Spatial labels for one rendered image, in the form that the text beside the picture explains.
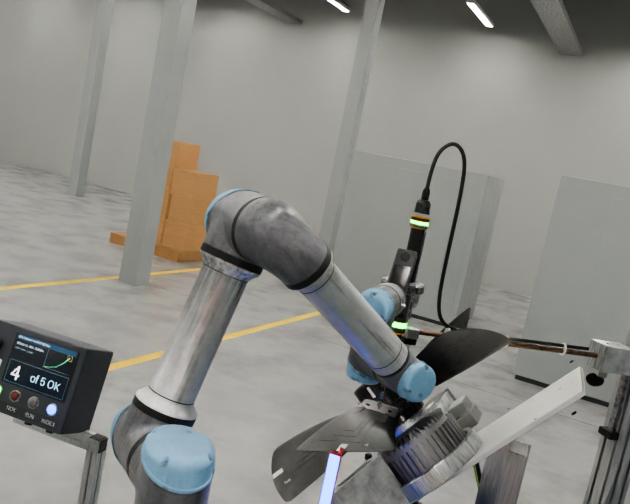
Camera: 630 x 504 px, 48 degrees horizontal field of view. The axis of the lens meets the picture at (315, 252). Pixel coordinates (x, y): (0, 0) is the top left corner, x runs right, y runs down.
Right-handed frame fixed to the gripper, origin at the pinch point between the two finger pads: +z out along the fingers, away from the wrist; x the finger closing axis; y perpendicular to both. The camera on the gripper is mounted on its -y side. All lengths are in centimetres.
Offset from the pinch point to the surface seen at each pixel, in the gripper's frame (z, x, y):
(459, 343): -4.4, 15.2, 10.7
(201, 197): 712, -437, 62
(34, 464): 110, -183, 150
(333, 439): -23.6, -4.7, 34.5
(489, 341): -0.1, 21.3, 9.3
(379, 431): -16.9, 3.6, 32.1
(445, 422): 3.3, 15.4, 32.3
